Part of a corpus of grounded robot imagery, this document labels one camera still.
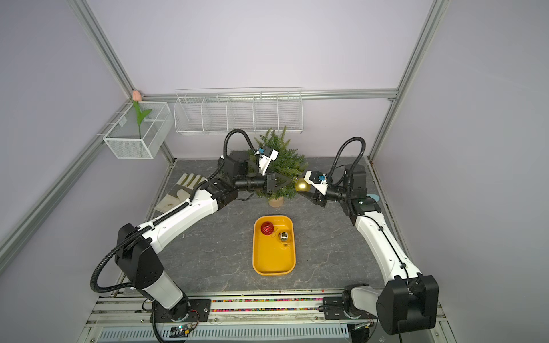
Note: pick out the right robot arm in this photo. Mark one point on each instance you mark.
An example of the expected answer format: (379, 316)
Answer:
(408, 301)

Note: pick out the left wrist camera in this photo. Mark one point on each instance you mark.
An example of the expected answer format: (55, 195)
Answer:
(264, 158)

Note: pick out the white mesh wall box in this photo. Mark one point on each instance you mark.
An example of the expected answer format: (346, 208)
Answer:
(123, 139)

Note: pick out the pink artificial tulip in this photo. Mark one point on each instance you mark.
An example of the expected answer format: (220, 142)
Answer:
(141, 115)

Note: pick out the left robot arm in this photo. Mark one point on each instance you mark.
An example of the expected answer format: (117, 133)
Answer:
(139, 247)

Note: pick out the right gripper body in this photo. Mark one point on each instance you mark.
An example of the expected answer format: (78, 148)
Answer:
(333, 194)

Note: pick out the small green christmas tree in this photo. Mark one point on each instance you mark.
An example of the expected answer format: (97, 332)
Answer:
(288, 162)

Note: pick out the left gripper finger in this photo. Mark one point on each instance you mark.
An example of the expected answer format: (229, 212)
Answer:
(286, 176)
(287, 190)

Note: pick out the light blue flat object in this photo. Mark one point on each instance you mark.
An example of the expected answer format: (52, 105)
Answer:
(374, 196)

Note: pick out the white wire wall basket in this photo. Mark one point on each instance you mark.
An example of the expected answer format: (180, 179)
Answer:
(255, 109)

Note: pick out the matte gold ornament ball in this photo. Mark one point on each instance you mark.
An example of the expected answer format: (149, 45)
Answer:
(301, 185)

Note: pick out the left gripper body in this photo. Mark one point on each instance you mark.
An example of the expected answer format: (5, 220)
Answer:
(268, 182)

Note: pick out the red ribbed ornament ball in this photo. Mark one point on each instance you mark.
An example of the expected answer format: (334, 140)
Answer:
(267, 228)

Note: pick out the beige work glove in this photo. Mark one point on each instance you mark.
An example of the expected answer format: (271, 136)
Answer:
(180, 192)

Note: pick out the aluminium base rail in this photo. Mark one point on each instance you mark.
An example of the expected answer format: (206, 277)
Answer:
(262, 316)

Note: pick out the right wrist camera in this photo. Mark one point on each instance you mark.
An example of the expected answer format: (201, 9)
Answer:
(317, 180)

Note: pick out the yellow plastic tray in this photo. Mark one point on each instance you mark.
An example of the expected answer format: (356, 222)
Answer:
(271, 257)

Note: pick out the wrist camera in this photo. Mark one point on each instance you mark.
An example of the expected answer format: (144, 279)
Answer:
(317, 180)
(264, 158)

